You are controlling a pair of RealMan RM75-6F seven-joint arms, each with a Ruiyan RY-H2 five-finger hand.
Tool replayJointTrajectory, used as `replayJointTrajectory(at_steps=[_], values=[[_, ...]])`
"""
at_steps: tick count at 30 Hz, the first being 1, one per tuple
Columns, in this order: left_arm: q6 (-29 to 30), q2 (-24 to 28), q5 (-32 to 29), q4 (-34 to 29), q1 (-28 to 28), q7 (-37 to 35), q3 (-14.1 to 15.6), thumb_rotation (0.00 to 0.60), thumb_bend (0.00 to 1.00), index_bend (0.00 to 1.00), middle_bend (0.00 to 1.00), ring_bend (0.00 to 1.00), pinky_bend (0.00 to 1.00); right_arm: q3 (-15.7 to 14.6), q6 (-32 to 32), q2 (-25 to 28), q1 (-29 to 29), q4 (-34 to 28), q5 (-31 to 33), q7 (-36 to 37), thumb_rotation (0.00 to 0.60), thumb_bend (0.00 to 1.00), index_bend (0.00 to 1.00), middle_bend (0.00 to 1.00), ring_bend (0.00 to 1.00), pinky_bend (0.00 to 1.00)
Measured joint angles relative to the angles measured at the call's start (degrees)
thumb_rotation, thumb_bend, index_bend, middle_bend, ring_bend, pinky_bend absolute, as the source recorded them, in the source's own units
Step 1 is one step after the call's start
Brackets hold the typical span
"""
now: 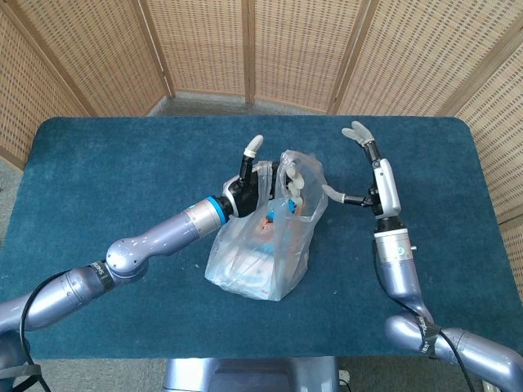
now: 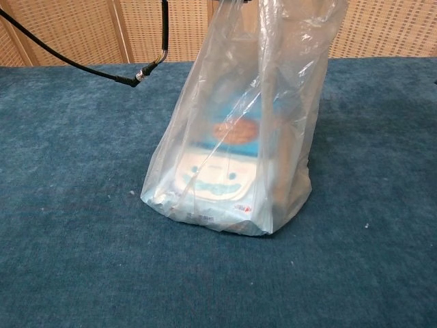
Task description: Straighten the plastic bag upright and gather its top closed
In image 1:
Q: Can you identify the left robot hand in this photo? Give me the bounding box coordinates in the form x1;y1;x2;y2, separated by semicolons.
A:
222;135;306;218

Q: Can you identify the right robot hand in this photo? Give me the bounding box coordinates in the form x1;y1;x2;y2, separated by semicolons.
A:
321;120;403;220

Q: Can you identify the clear plastic shopping bag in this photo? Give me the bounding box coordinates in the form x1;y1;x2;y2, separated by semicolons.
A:
203;149;329;302

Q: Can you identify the blue cookie box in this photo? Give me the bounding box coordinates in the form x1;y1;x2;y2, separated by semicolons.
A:
257;195;306;266

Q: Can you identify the pale blue smiley-face pack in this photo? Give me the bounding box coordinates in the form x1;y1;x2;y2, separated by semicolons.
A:
210;240;284;296

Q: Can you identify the brown biscuit packet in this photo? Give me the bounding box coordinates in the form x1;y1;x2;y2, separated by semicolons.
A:
281;240;311;289

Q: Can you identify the blue carpet table cloth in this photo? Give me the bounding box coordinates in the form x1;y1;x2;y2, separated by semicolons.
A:
0;117;523;360

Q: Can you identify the rattan folding screen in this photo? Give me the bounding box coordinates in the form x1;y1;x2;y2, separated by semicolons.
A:
0;0;523;293

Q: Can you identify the grey-blue robot torso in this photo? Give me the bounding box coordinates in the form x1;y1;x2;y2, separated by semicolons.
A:
163;357;341;392

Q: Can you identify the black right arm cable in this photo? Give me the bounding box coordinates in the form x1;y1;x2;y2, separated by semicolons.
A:
373;244;480;392

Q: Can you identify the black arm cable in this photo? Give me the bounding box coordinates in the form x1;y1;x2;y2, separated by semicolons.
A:
0;270;71;392
373;244;480;392

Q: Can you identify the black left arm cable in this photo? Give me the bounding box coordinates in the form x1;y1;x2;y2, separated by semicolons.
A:
0;270;71;392

